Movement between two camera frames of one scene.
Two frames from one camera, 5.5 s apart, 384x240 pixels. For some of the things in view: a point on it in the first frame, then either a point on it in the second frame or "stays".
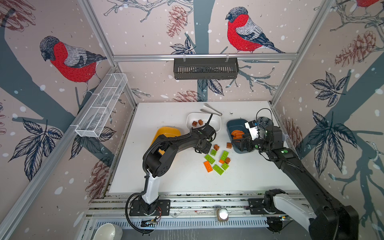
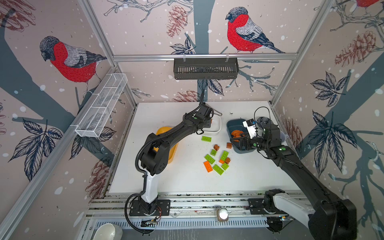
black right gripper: x=249 y=141 stays
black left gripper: x=208 y=149 -> x=208 y=122
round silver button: x=222 y=214 stays
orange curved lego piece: x=237 y=134 stays
